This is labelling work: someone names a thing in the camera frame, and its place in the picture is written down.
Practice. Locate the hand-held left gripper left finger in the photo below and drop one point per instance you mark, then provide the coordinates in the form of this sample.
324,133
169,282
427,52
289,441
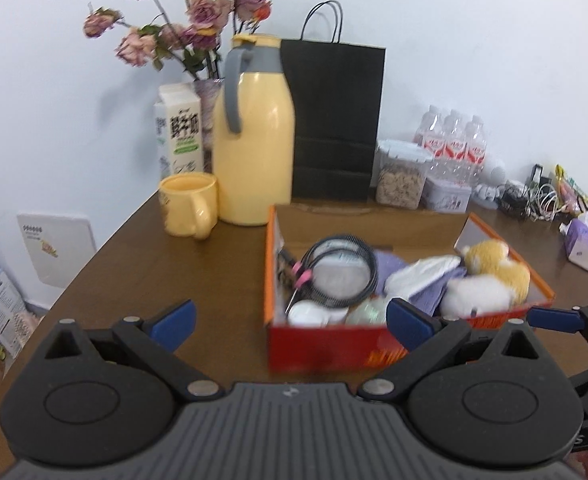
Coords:
176,317

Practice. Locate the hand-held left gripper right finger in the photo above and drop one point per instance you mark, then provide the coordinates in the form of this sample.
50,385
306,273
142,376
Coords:
409,321

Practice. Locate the purple striped cloth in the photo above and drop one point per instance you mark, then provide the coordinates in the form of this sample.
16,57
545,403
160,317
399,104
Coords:
431,292

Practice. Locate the iridescent plastic item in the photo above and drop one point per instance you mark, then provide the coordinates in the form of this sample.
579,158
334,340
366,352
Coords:
369,312

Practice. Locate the white and tan plush dog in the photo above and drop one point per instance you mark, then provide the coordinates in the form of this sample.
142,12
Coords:
494,280

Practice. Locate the orange cardboard box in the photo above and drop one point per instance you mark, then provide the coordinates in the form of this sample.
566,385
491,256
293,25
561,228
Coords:
324,347

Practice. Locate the white round lid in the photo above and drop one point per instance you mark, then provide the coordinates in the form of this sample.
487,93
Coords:
309,312

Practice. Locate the white plastic pack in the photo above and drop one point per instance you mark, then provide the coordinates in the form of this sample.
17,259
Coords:
421,272

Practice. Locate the purple tissue box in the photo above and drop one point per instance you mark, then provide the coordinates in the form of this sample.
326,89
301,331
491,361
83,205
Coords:
584,250

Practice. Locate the yellow mug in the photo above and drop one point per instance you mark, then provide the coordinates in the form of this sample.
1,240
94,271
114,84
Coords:
186,205

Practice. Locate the white printed tin box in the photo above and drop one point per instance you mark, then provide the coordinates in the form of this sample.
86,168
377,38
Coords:
446,195

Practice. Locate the colourful snack packets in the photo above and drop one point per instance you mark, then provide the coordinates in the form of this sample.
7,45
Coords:
571,187

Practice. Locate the clear plastic food container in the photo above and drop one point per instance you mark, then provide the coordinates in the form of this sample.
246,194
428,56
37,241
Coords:
401,180

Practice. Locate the white robot toy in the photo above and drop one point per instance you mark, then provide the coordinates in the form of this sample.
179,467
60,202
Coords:
491,180

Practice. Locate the water bottle with red label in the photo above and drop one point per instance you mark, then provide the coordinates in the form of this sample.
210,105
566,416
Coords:
451,142
429,135
475,152

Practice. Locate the white milk carton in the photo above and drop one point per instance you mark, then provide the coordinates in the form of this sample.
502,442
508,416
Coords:
181,130

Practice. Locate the yellow thermos jug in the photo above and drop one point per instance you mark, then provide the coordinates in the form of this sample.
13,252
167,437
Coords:
256,145

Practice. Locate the black paper bag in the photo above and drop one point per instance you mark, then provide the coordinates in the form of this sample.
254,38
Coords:
336,120

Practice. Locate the patterned glass vase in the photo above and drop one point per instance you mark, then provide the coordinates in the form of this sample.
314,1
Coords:
207,97

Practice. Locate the dried pink rose bouquet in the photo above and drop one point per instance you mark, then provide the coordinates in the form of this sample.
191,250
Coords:
206,10

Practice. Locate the white wall panel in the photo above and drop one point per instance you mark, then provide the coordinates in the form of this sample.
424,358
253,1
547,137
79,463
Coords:
58,250

